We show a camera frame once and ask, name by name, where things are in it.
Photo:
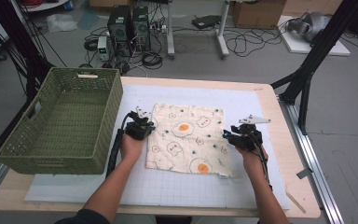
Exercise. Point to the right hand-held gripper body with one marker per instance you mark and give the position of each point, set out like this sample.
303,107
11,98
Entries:
247,133

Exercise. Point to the black computer tower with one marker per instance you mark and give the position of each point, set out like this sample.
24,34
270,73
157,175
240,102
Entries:
141,29
119,29

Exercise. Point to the green woven basket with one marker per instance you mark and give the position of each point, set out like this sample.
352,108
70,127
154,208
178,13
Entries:
71,124

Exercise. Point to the grey tape piece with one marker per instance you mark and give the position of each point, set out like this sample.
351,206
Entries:
304,173

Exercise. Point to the person's left hand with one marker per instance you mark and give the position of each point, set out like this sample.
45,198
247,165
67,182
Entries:
132,149

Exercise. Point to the clear plastic bag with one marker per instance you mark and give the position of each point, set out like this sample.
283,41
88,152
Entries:
61,23

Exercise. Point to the white grid foam mat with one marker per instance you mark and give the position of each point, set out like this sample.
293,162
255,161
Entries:
199,193

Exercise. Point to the white power supply box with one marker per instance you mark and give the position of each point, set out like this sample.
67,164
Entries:
103,48

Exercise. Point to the white floor board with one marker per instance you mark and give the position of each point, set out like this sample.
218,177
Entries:
329,48

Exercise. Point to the cream egg-print cloth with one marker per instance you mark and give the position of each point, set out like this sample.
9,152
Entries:
186,146

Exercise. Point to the black metal stand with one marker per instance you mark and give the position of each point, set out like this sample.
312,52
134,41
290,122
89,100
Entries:
15,40
320,46

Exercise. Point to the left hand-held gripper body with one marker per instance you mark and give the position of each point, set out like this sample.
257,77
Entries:
136,126

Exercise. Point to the flat black box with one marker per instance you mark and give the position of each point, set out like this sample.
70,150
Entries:
205,21

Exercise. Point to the wooden stick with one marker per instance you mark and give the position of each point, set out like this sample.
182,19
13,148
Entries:
296,202

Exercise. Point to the person's right hand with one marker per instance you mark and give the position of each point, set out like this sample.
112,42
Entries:
253,161

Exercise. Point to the person's dark sleeve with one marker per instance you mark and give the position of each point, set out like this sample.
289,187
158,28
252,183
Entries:
84,217

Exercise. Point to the white desk leg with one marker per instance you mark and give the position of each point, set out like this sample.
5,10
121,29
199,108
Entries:
222,34
170,31

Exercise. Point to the grey rounded device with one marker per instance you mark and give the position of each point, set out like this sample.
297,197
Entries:
310,25

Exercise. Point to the cardboard box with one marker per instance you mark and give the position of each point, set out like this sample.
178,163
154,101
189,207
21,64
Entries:
258,14

